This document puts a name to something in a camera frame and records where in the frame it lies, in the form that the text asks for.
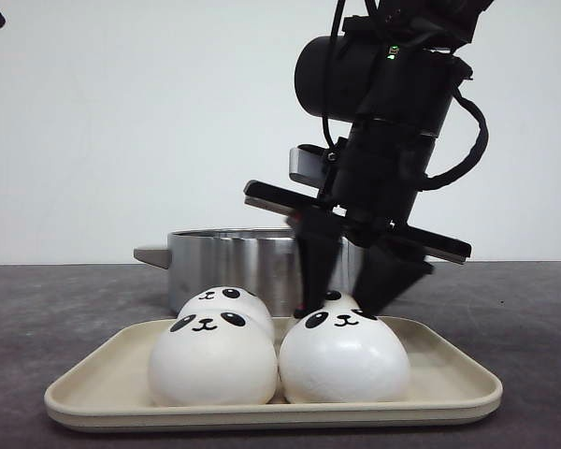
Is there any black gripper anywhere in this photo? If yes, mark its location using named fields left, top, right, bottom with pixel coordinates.
left=244, top=122, right=471, bottom=314

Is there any panda bun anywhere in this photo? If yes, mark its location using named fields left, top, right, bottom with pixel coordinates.
left=178, top=286, right=275, bottom=341
left=291, top=289, right=360, bottom=321
left=148, top=310, right=278, bottom=406
left=279, top=307, right=410, bottom=403

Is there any stainless steel steamer pot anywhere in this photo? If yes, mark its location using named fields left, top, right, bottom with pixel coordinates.
left=134, top=228, right=364, bottom=316

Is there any cream rectangular plastic tray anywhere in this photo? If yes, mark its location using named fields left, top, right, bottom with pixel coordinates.
left=44, top=317, right=503, bottom=432

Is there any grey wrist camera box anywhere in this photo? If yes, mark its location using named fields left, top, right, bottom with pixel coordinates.
left=289, top=144, right=339, bottom=189

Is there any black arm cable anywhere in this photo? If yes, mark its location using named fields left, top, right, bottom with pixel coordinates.
left=420, top=91, right=490, bottom=192

